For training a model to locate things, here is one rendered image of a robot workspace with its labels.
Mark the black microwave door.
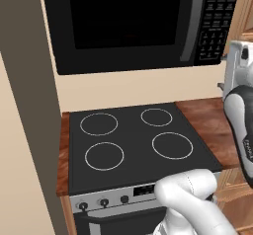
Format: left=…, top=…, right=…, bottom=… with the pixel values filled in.
left=41, top=0, right=206, bottom=76

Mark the silver oven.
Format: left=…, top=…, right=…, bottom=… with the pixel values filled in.
left=68, top=171, right=222, bottom=235

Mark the grey-brown tall cabinet panel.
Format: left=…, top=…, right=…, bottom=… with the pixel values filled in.
left=0, top=0, right=69, bottom=235

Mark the black microwave oven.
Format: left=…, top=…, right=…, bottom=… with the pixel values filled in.
left=41, top=0, right=242, bottom=76

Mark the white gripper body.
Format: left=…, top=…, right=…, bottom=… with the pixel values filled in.
left=223, top=40, right=244, bottom=101

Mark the wooden wall cupboard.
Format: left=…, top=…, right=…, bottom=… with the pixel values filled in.
left=224, top=0, right=253, bottom=56

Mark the grey microwave door handle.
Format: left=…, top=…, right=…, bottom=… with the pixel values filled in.
left=180, top=0, right=206, bottom=62

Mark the narrow wooden base cupboard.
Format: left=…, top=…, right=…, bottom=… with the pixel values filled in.
left=59, top=195, right=78, bottom=235

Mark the black oven door handle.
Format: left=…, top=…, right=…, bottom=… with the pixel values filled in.
left=76, top=205, right=168, bottom=227

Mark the black hob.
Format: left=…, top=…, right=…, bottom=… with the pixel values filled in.
left=67, top=102, right=223, bottom=196

